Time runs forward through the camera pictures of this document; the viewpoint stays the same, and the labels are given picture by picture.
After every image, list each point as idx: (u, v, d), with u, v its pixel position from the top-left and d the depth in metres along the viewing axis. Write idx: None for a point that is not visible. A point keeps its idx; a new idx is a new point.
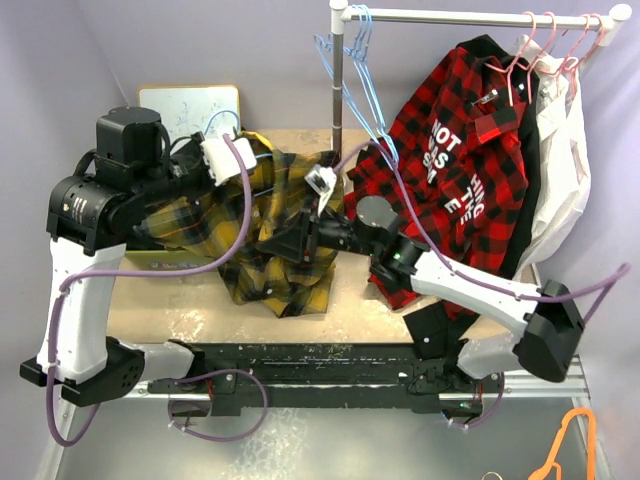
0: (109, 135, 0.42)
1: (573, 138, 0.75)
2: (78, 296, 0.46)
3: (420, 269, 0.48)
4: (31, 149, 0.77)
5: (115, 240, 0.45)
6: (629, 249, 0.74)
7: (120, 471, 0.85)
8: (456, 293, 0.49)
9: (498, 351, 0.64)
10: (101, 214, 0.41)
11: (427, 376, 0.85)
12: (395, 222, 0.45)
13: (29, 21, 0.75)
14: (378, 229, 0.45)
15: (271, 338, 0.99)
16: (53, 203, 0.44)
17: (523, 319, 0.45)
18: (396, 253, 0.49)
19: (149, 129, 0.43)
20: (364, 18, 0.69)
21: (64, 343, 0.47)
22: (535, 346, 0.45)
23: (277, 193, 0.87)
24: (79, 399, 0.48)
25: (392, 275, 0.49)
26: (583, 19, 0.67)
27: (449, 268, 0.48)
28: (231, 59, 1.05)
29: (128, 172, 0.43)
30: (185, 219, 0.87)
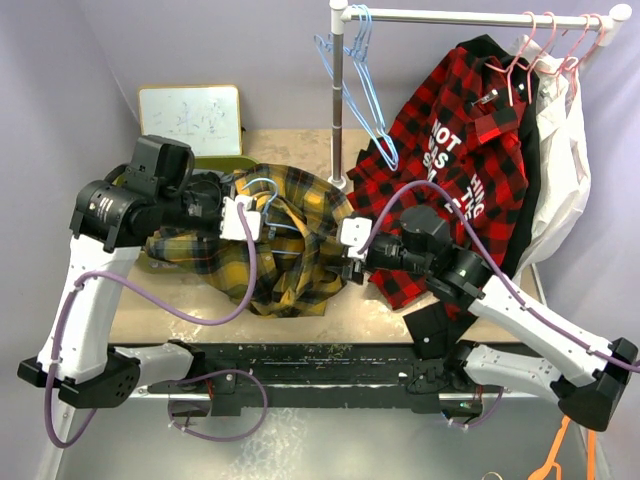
0: (146, 151, 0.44)
1: (573, 138, 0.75)
2: (90, 294, 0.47)
3: (489, 294, 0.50)
4: (31, 149, 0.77)
5: (134, 241, 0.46)
6: (630, 250, 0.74)
7: (120, 471, 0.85)
8: (519, 327, 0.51)
9: (526, 377, 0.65)
10: (125, 216, 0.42)
11: (427, 376, 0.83)
12: (441, 229, 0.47)
13: (28, 23, 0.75)
14: (425, 236, 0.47)
15: (271, 338, 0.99)
16: (78, 201, 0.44)
17: (591, 373, 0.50)
18: (460, 269, 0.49)
19: (180, 152, 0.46)
20: (364, 18, 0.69)
21: (69, 340, 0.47)
22: (593, 401, 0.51)
23: (306, 270, 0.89)
24: (76, 400, 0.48)
25: (452, 290, 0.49)
26: (584, 19, 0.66)
27: (521, 303, 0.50)
28: (231, 59, 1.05)
29: (157, 186, 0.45)
30: (199, 251, 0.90)
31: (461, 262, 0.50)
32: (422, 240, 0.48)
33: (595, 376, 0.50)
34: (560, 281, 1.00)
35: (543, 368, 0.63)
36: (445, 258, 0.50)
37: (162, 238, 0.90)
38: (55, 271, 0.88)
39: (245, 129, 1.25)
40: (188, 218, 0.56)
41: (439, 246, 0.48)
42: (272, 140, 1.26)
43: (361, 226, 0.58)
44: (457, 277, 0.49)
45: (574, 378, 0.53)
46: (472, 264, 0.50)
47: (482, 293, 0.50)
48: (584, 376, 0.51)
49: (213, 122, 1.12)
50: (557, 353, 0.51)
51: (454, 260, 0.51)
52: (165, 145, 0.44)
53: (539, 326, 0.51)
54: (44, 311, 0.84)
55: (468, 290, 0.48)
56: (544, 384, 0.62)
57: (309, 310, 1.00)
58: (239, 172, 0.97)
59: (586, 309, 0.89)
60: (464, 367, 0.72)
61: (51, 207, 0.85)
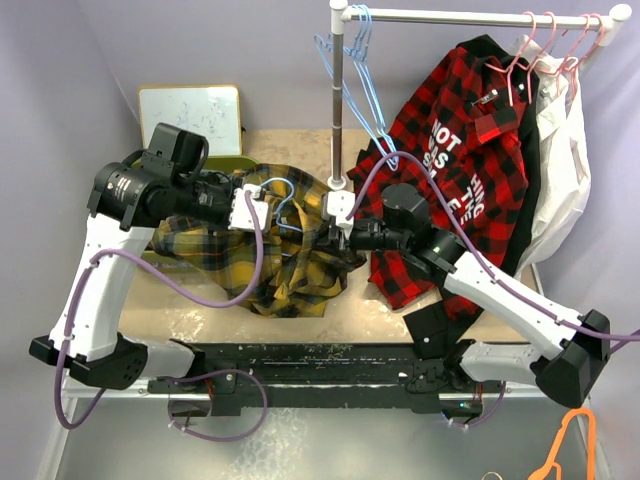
0: (164, 138, 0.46)
1: (573, 137, 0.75)
2: (105, 271, 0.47)
3: (459, 268, 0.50)
4: (30, 149, 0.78)
5: (149, 222, 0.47)
6: (630, 249, 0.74)
7: (120, 471, 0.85)
8: (489, 300, 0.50)
9: (511, 362, 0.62)
10: (142, 196, 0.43)
11: (427, 376, 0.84)
12: (418, 206, 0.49)
13: (28, 24, 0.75)
14: (403, 212, 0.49)
15: (271, 338, 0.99)
16: (97, 181, 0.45)
17: (559, 345, 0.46)
18: (435, 246, 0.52)
19: (197, 141, 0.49)
20: (364, 18, 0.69)
21: (82, 317, 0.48)
22: (562, 373, 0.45)
23: (299, 266, 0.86)
24: (87, 377, 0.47)
25: (427, 267, 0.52)
26: (584, 19, 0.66)
27: (490, 275, 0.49)
28: (230, 59, 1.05)
29: (173, 171, 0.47)
30: (208, 246, 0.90)
31: (438, 240, 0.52)
32: (401, 217, 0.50)
33: (562, 347, 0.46)
34: (560, 280, 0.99)
35: (527, 352, 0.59)
36: (423, 236, 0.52)
37: (172, 232, 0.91)
38: (56, 271, 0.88)
39: (245, 129, 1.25)
40: (199, 205, 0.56)
41: (416, 222, 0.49)
42: (272, 141, 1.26)
43: (345, 198, 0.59)
44: (431, 254, 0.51)
45: (546, 353, 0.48)
46: (447, 243, 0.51)
47: (454, 267, 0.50)
48: (552, 347, 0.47)
49: (213, 122, 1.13)
50: (526, 325, 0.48)
51: (431, 239, 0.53)
52: (183, 133, 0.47)
53: (509, 298, 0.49)
54: (44, 311, 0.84)
55: (441, 266, 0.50)
56: (524, 365, 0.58)
57: (309, 310, 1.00)
58: (239, 172, 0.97)
59: (586, 309, 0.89)
60: (463, 361, 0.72)
61: (51, 207, 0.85)
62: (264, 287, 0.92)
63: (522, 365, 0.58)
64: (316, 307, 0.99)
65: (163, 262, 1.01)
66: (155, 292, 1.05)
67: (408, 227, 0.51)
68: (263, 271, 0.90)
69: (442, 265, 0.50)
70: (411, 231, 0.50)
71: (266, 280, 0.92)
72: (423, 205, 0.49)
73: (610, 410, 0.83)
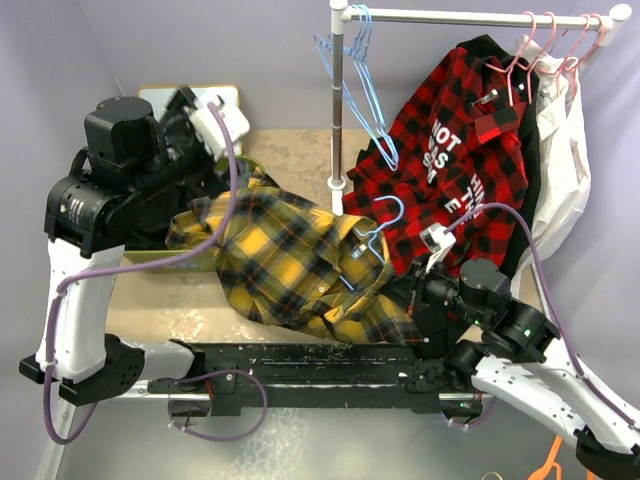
0: (98, 136, 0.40)
1: (573, 138, 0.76)
2: (75, 300, 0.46)
3: (548, 358, 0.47)
4: (29, 149, 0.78)
5: (113, 241, 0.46)
6: (630, 249, 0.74)
7: (118, 471, 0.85)
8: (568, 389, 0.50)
9: (545, 416, 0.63)
10: (99, 217, 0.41)
11: (427, 376, 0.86)
12: (504, 285, 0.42)
13: (28, 24, 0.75)
14: (485, 292, 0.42)
15: (271, 338, 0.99)
16: (51, 200, 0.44)
17: (628, 446, 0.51)
18: (526, 328, 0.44)
19: (140, 125, 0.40)
20: (365, 18, 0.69)
21: (61, 344, 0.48)
22: (623, 465, 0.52)
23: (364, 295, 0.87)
24: (76, 399, 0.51)
25: (511, 348, 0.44)
26: (583, 19, 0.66)
27: (579, 372, 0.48)
28: (230, 59, 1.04)
29: (123, 175, 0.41)
30: (297, 224, 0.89)
31: (520, 317, 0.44)
32: (479, 296, 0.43)
33: (631, 449, 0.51)
34: (560, 280, 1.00)
35: (567, 411, 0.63)
36: (504, 310, 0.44)
37: (279, 195, 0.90)
38: None
39: (245, 129, 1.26)
40: (174, 166, 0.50)
41: (500, 299, 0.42)
42: (272, 140, 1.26)
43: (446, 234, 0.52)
44: (515, 334, 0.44)
45: (605, 443, 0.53)
46: (533, 316, 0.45)
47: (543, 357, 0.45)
48: (619, 445, 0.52)
49: None
50: (601, 423, 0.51)
51: (511, 312, 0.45)
52: (119, 122, 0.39)
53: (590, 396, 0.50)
54: (44, 310, 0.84)
55: (532, 354, 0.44)
56: (567, 427, 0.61)
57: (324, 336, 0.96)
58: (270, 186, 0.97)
59: (586, 309, 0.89)
60: (472, 377, 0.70)
61: None
62: (290, 294, 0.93)
63: (562, 429, 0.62)
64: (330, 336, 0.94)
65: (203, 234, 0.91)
66: (155, 292, 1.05)
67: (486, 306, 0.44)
68: (304, 284, 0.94)
69: (530, 351, 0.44)
70: (494, 310, 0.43)
71: (297, 290, 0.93)
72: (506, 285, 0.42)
73: None
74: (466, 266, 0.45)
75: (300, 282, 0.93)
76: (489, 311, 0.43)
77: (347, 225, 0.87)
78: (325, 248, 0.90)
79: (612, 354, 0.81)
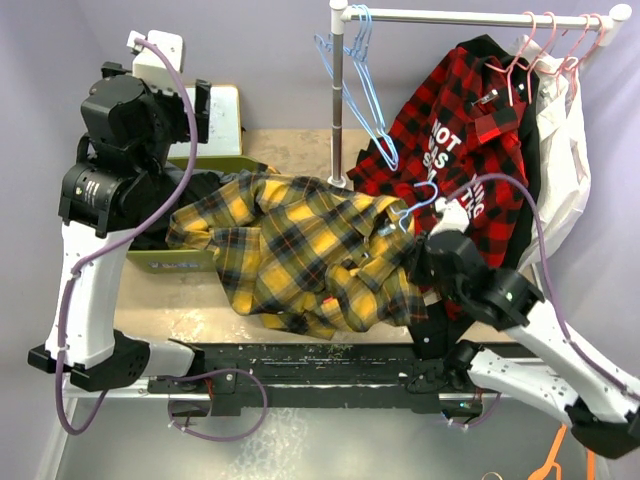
0: (96, 119, 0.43)
1: (573, 138, 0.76)
2: (89, 278, 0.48)
3: (534, 323, 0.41)
4: (29, 148, 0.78)
5: (126, 224, 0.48)
6: (629, 249, 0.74)
7: (119, 470, 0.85)
8: (555, 357, 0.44)
9: (536, 395, 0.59)
10: (114, 197, 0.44)
11: (427, 376, 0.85)
12: (466, 245, 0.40)
13: (28, 25, 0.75)
14: (450, 255, 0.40)
15: (271, 338, 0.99)
16: (64, 185, 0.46)
17: (624, 415, 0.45)
18: (508, 292, 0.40)
19: (136, 105, 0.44)
20: (364, 18, 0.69)
21: (72, 328, 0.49)
22: (614, 436, 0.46)
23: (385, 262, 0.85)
24: (87, 384, 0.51)
25: (493, 313, 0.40)
26: (584, 19, 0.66)
27: (565, 336, 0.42)
28: (230, 59, 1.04)
29: (128, 154, 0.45)
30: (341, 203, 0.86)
31: (502, 282, 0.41)
32: (447, 261, 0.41)
33: (627, 418, 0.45)
34: (560, 280, 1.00)
35: (557, 389, 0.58)
36: (480, 277, 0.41)
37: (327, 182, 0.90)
38: (55, 271, 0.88)
39: (245, 129, 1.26)
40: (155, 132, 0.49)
41: (465, 262, 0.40)
42: (272, 140, 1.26)
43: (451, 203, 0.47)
44: (498, 297, 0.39)
45: (598, 413, 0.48)
46: (515, 281, 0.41)
47: (528, 321, 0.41)
48: (613, 415, 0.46)
49: (213, 122, 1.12)
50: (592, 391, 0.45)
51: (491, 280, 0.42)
52: (114, 105, 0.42)
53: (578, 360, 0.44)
54: (44, 310, 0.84)
55: (516, 318, 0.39)
56: (558, 406, 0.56)
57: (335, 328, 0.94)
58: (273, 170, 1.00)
59: (586, 309, 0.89)
60: (469, 372, 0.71)
61: (51, 207, 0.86)
62: (319, 262, 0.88)
63: (553, 407, 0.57)
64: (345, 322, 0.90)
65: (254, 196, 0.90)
66: (155, 292, 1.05)
67: (456, 273, 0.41)
68: (333, 256, 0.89)
69: (513, 316, 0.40)
70: (463, 274, 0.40)
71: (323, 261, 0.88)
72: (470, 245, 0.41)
73: None
74: (433, 235, 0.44)
75: (330, 254, 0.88)
76: (458, 278, 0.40)
77: (386, 203, 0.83)
78: (361, 222, 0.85)
79: (612, 354, 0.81)
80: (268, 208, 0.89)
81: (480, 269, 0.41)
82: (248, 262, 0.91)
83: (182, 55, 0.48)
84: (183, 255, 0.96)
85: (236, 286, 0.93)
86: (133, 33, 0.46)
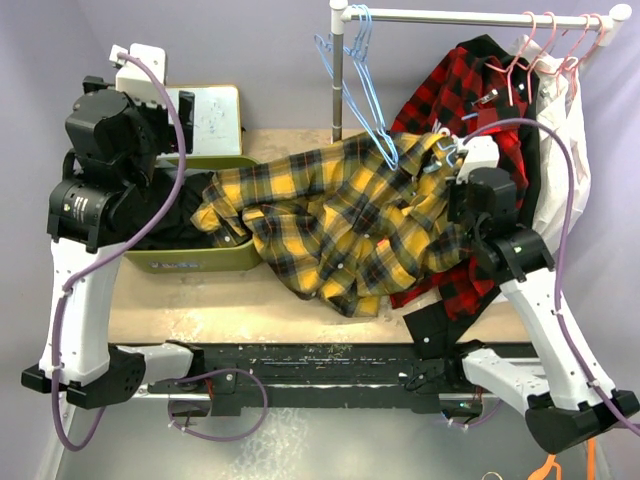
0: (79, 135, 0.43)
1: (573, 138, 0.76)
2: (81, 294, 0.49)
3: (530, 283, 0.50)
4: (27, 149, 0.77)
5: (117, 239, 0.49)
6: (629, 250, 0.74)
7: (118, 470, 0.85)
8: (535, 322, 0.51)
9: (510, 385, 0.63)
10: (103, 211, 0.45)
11: (427, 376, 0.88)
12: (503, 190, 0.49)
13: (28, 26, 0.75)
14: (487, 191, 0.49)
15: (271, 338, 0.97)
16: (53, 202, 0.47)
17: (577, 402, 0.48)
18: (518, 247, 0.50)
19: (122, 120, 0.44)
20: (364, 18, 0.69)
21: (67, 346, 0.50)
22: (558, 420, 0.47)
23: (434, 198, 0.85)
24: (85, 401, 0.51)
25: (496, 258, 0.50)
26: (584, 19, 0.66)
27: (554, 305, 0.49)
28: (230, 59, 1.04)
29: (115, 170, 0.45)
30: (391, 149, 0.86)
31: (519, 238, 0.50)
32: (484, 195, 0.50)
33: (579, 407, 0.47)
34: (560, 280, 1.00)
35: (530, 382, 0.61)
36: (503, 225, 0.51)
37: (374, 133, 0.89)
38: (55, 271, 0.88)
39: (245, 129, 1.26)
40: (141, 146, 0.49)
41: (496, 205, 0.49)
42: (272, 140, 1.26)
43: (490, 146, 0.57)
44: (508, 246, 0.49)
45: (556, 397, 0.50)
46: (529, 242, 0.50)
47: (525, 276, 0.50)
48: (567, 400, 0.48)
49: (214, 122, 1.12)
50: (558, 368, 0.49)
51: (512, 232, 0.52)
52: (99, 121, 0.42)
53: (556, 333, 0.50)
54: (44, 311, 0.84)
55: (512, 270, 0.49)
56: (522, 393, 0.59)
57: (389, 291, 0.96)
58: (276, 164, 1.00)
59: (587, 308, 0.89)
60: (464, 359, 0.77)
61: None
62: (372, 208, 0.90)
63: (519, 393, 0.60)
64: (396, 273, 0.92)
65: (309, 178, 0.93)
66: (155, 292, 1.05)
67: (486, 210, 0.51)
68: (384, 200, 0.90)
69: (512, 268, 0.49)
70: (489, 213, 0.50)
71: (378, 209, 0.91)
72: (506, 193, 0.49)
73: None
74: (478, 171, 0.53)
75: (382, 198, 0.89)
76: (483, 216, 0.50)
77: (433, 139, 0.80)
78: (408, 161, 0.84)
79: (612, 354, 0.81)
80: (333, 190, 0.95)
81: (504, 216, 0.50)
82: (291, 246, 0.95)
83: (165, 68, 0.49)
84: (182, 257, 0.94)
85: (296, 268, 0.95)
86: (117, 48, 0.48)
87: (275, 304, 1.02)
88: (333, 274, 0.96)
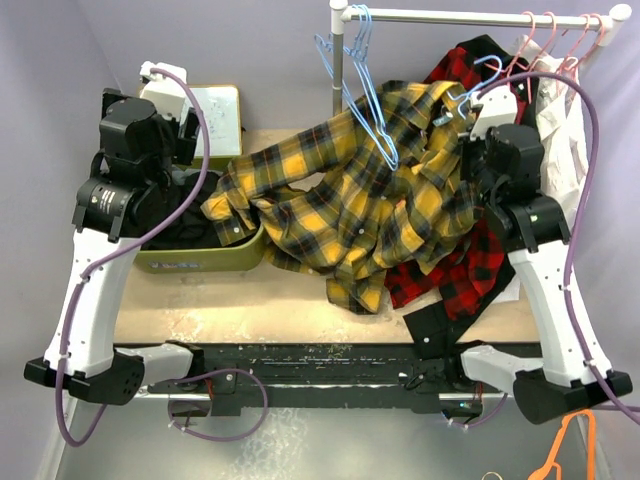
0: (111, 135, 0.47)
1: (573, 138, 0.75)
2: (97, 283, 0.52)
3: (541, 256, 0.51)
4: (27, 150, 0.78)
5: (135, 234, 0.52)
6: (630, 251, 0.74)
7: (119, 470, 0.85)
8: (540, 296, 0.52)
9: (505, 369, 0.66)
10: (128, 206, 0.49)
11: (427, 376, 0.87)
12: (529, 152, 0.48)
13: (29, 27, 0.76)
14: (512, 150, 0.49)
15: (271, 338, 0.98)
16: (80, 196, 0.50)
17: (569, 379, 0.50)
18: (534, 215, 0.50)
19: (151, 123, 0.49)
20: (364, 18, 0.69)
21: (77, 334, 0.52)
22: (547, 394, 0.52)
23: (446, 152, 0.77)
24: (87, 392, 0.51)
25: (509, 224, 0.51)
26: (583, 19, 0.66)
27: (561, 281, 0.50)
28: (230, 60, 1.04)
29: (139, 169, 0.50)
30: (399, 106, 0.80)
31: (537, 206, 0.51)
32: (507, 155, 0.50)
33: (570, 384, 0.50)
34: None
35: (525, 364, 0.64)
36: (521, 191, 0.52)
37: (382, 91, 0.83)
38: (55, 272, 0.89)
39: (245, 129, 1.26)
40: (165, 147, 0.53)
41: (518, 168, 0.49)
42: (272, 141, 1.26)
43: (508, 98, 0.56)
44: (524, 213, 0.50)
45: (549, 371, 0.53)
46: (547, 211, 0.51)
47: (537, 248, 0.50)
48: (560, 377, 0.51)
49: (214, 123, 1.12)
50: (556, 345, 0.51)
51: (529, 201, 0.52)
52: (129, 125, 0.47)
53: (559, 308, 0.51)
54: (44, 311, 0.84)
55: (524, 240, 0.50)
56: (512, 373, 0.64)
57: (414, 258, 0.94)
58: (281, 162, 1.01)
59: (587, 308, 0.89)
60: (463, 353, 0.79)
61: (50, 207, 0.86)
62: (383, 170, 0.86)
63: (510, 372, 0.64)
64: (406, 235, 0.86)
65: (321, 156, 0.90)
66: (155, 292, 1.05)
67: (506, 173, 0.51)
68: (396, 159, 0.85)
69: (525, 237, 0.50)
70: (509, 177, 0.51)
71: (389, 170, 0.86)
72: (532, 156, 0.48)
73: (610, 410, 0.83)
74: (504, 129, 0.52)
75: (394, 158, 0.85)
76: (503, 178, 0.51)
77: (441, 88, 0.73)
78: (416, 115, 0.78)
79: (612, 354, 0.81)
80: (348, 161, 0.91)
81: (525, 181, 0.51)
82: (309, 222, 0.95)
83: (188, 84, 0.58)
84: (182, 257, 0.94)
85: (318, 243, 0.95)
86: (147, 63, 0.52)
87: (275, 304, 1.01)
88: (354, 241, 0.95)
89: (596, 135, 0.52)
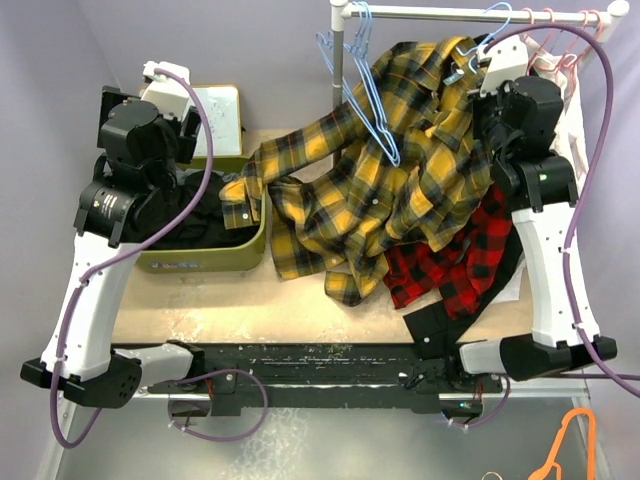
0: (112, 139, 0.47)
1: (573, 134, 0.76)
2: (96, 287, 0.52)
3: (544, 218, 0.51)
4: (26, 149, 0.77)
5: (136, 239, 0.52)
6: (631, 250, 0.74)
7: (118, 470, 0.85)
8: (539, 260, 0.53)
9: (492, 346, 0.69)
10: (129, 212, 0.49)
11: (427, 376, 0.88)
12: (548, 107, 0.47)
13: (27, 26, 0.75)
14: (529, 102, 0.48)
15: (271, 338, 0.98)
16: (82, 200, 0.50)
17: (556, 339, 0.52)
18: (543, 174, 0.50)
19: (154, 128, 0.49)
20: (364, 15, 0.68)
21: (73, 338, 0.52)
22: (536, 352, 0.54)
23: (457, 110, 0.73)
24: (82, 396, 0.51)
25: (516, 182, 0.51)
26: (581, 15, 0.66)
27: (561, 244, 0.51)
28: (230, 59, 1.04)
29: (141, 173, 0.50)
30: (409, 69, 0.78)
31: (548, 166, 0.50)
32: (523, 108, 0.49)
33: (555, 345, 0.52)
34: None
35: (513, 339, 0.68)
36: (532, 148, 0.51)
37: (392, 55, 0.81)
38: (54, 272, 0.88)
39: (245, 129, 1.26)
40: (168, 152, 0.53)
41: (533, 122, 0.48)
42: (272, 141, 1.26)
43: (517, 50, 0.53)
44: (533, 171, 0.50)
45: (537, 333, 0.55)
46: (557, 169, 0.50)
47: (541, 208, 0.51)
48: (547, 338, 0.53)
49: (214, 122, 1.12)
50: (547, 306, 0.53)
51: (540, 159, 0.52)
52: (132, 130, 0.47)
53: (555, 270, 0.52)
54: (44, 311, 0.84)
55: (529, 198, 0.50)
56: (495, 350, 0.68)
57: (422, 230, 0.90)
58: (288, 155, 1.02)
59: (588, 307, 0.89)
60: (462, 347, 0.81)
61: (49, 207, 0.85)
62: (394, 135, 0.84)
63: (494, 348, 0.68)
64: (415, 200, 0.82)
65: (342, 135, 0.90)
66: (155, 292, 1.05)
67: (520, 127, 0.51)
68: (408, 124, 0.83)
69: (531, 195, 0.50)
70: (523, 132, 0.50)
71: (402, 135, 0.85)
72: (548, 111, 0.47)
73: (610, 409, 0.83)
74: (522, 82, 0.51)
75: (405, 122, 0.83)
76: (516, 133, 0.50)
77: (451, 44, 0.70)
78: (425, 76, 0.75)
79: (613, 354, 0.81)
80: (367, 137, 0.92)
81: (538, 137, 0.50)
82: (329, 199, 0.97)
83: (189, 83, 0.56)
84: (182, 257, 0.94)
85: (329, 215, 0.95)
86: (151, 63, 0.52)
87: (275, 304, 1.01)
88: (368, 212, 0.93)
89: (611, 85, 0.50)
